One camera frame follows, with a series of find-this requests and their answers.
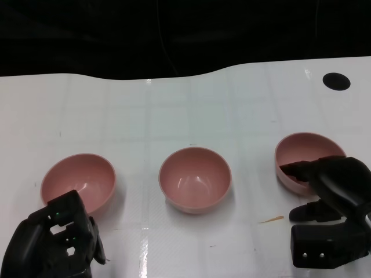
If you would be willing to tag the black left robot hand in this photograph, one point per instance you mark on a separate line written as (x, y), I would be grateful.
(34, 249)

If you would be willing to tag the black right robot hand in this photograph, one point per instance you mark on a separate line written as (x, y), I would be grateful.
(342, 182)

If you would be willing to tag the pink plastic bowl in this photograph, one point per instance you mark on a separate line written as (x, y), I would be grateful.
(84, 173)
(307, 147)
(194, 176)

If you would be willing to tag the small orange sliver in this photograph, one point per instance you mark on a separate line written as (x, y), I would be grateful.
(272, 219)

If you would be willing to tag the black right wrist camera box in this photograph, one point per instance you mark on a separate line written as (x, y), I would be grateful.
(319, 240)

